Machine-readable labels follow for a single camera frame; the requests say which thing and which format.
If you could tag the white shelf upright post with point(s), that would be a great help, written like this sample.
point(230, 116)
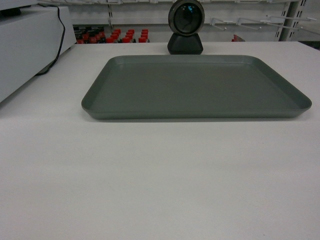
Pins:
point(292, 16)

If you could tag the white register box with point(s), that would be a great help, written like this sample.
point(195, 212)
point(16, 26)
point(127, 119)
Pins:
point(29, 42)

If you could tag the white checkout counter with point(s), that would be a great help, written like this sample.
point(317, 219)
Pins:
point(66, 176)

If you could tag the red cap bottles row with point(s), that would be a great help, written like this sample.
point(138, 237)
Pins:
point(100, 35)

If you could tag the grey rectangular serving tray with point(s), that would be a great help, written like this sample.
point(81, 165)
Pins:
point(190, 87)

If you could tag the round barcode scanner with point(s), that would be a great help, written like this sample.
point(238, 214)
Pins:
point(185, 19)

